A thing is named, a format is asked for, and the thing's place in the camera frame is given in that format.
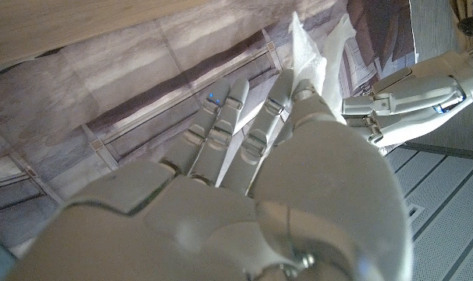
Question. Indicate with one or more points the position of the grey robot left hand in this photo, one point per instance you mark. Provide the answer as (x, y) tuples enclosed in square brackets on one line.
[(416, 93)]

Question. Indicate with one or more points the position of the printed room backdrop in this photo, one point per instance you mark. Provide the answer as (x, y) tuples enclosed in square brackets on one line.
[(123, 97)]

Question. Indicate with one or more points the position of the white gauze bandage strip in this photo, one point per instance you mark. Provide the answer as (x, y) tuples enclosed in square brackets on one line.
[(306, 58)]

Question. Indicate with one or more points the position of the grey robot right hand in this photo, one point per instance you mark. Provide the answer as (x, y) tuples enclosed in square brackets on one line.
[(182, 234)]

